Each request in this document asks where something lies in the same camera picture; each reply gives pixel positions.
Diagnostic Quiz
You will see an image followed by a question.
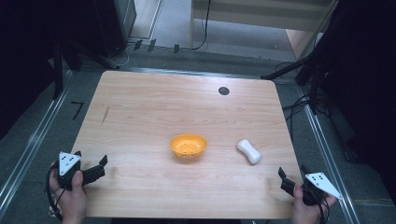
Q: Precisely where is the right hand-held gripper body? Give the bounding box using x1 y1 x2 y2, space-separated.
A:
279 172 344 207

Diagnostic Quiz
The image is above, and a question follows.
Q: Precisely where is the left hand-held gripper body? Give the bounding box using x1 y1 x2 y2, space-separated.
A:
55 151 106 191

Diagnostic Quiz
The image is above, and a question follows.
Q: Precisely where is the person's right hand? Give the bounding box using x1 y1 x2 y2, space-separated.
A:
290 183 338 224

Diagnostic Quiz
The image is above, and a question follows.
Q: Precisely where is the person's left hand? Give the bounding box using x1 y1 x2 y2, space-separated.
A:
49 170 89 224

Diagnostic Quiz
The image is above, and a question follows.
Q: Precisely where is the white peanut-shaped soap bar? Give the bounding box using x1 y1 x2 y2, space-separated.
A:
236 138 262 165

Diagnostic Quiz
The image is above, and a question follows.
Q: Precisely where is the black metal stand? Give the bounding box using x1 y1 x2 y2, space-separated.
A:
261 50 331 116
50 38 120 101

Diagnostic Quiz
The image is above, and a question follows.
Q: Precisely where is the orange perforated bowl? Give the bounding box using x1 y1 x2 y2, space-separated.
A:
169 133 208 159

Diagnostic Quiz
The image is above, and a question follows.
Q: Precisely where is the dark curtain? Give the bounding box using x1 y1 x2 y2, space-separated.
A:
0 0 104 141
306 0 396 200

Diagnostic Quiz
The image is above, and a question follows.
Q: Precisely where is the black cabinet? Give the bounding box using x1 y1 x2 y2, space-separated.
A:
92 0 138 60

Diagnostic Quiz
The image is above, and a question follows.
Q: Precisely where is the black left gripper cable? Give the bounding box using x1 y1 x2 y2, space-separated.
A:
45 161 64 222

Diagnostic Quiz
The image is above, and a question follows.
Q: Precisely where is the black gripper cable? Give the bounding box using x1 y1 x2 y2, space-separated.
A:
317 195 332 224
45 161 64 222

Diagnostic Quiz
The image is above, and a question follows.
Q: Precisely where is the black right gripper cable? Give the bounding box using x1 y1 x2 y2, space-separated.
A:
317 195 332 224

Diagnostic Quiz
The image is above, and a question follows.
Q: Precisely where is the metal floor rail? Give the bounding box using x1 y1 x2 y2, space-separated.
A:
0 69 75 217
297 83 362 224

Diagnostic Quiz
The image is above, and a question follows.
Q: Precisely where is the black floor cable bundle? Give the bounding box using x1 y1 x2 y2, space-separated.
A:
274 61 331 143

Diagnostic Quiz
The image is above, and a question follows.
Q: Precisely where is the white floor cable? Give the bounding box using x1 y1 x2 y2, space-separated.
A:
115 42 135 68

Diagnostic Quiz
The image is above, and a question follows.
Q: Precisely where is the white frame furniture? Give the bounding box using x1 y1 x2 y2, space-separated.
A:
188 0 339 52

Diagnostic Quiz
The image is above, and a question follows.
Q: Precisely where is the black hanging cable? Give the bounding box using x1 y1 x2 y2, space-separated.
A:
190 0 213 51

